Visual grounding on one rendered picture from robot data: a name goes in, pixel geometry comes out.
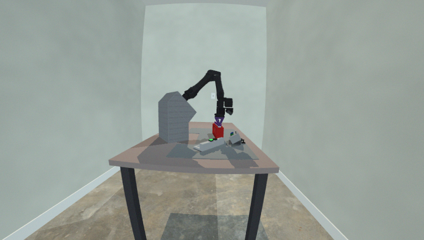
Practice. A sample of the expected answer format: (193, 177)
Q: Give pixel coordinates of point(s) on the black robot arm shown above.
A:
(211, 76)

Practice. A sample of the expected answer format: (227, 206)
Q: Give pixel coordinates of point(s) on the grey flat mat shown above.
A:
(225, 151)

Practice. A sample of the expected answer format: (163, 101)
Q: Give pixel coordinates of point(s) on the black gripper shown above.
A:
(219, 116)

